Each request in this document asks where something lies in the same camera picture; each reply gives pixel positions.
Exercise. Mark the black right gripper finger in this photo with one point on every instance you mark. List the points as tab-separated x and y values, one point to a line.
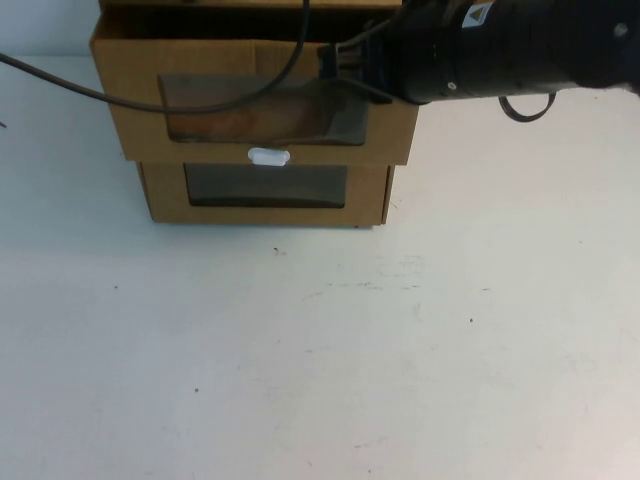
372	96

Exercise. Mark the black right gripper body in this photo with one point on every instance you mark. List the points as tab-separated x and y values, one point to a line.
360	60

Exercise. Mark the brown cardboard windowed drawer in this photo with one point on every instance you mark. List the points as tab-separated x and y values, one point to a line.
130	60
170	210

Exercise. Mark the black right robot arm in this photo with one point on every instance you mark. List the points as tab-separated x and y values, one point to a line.
525	45

